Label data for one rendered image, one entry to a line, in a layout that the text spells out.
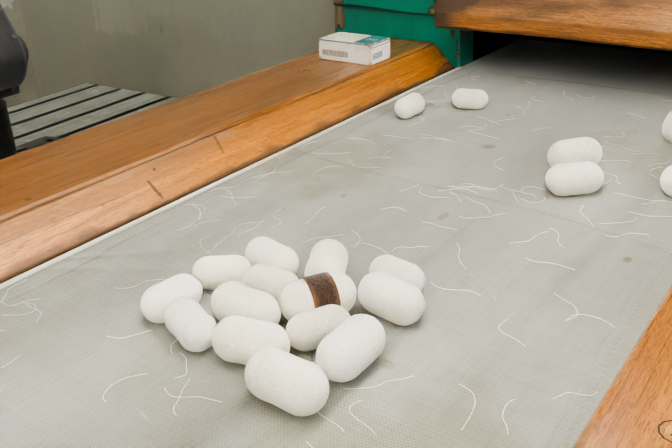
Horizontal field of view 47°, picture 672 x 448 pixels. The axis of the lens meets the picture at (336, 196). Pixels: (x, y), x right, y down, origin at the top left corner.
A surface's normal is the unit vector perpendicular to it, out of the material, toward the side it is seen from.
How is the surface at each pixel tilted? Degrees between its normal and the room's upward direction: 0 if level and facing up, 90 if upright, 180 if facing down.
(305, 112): 45
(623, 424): 0
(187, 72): 90
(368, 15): 88
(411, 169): 0
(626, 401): 0
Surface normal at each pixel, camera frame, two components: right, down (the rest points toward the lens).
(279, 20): -0.53, 0.36
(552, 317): -0.04, -0.91
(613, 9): -0.56, -0.06
